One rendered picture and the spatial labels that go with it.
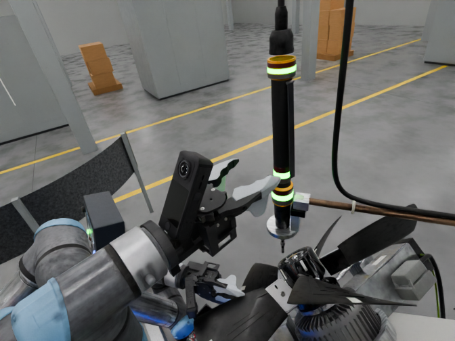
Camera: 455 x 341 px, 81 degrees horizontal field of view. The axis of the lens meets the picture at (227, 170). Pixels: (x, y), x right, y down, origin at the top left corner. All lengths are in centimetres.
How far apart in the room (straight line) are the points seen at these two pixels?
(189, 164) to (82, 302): 18
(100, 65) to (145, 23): 247
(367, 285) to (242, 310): 39
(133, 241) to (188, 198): 8
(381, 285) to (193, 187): 78
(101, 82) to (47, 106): 244
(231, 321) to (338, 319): 28
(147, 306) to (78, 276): 49
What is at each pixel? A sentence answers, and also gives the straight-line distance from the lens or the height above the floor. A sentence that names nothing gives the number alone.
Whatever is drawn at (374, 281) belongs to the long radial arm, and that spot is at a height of 113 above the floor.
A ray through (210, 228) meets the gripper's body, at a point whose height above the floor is 164.
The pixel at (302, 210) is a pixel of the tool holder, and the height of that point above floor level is 153.
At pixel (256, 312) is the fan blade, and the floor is 119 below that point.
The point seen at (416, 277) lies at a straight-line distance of 101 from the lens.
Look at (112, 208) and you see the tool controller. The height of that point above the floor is 123.
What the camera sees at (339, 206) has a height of 155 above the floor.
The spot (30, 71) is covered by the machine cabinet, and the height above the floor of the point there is 116.
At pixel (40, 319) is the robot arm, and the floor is 167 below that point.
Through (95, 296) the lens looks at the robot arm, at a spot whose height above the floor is 166.
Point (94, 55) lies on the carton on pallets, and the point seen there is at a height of 98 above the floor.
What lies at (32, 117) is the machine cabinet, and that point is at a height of 37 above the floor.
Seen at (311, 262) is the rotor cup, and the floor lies 125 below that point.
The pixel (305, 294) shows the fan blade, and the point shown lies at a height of 142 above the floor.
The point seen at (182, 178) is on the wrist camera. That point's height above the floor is 172.
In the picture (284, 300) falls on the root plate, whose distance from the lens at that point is 84.
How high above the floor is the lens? 191
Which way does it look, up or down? 33 degrees down
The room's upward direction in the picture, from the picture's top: 8 degrees counter-clockwise
